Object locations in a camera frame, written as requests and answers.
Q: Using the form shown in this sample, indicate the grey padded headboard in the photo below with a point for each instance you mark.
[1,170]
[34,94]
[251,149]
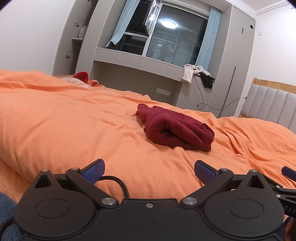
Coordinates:
[272,104]

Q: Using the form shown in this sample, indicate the grey closed wardrobe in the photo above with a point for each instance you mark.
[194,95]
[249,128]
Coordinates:
[235,58]

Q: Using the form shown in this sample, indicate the white wall socket plate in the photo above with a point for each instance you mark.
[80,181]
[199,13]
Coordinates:
[163,91]

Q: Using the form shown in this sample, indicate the grey window desk unit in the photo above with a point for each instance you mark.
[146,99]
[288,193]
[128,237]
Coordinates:
[129,60]

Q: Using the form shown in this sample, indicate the orange duvet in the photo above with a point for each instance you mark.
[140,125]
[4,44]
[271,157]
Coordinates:
[69,127]

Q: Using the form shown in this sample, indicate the pale pink quilted blanket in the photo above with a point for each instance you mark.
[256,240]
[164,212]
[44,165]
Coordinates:
[71,80]

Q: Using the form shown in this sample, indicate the clear plastic bag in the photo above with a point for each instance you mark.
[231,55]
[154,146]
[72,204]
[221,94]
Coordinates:
[82,32]

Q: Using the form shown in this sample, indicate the dark red long-sleeve shirt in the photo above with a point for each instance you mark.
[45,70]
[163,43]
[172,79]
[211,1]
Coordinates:
[175,129]

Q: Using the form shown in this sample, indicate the grey wardrobe with open door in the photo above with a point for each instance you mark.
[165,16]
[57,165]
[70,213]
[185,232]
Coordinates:
[92,34]

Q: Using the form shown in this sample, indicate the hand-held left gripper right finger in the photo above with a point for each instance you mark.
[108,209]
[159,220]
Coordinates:
[204,172]

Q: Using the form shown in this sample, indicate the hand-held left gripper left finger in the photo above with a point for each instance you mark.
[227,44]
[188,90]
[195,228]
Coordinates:
[94,171]

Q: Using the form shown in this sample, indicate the person's right hand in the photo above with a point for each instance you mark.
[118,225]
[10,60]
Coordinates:
[291,231]

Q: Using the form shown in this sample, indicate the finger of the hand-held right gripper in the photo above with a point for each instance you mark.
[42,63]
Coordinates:
[289,172]
[274,184]

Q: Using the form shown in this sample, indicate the person's left leg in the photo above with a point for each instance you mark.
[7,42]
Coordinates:
[7,208]

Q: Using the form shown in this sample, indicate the window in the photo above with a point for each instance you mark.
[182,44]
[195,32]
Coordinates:
[180,39]

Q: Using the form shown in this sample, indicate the white garment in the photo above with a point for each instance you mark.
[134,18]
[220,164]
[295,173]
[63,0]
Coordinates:
[187,74]

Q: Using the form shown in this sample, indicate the black garment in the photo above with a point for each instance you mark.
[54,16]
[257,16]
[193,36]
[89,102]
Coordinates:
[208,81]

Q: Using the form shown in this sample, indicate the red knit hat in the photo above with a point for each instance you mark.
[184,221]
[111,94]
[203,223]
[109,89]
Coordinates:
[81,76]

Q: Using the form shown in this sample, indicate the light blue curtain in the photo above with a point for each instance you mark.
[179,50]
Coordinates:
[122,23]
[208,39]

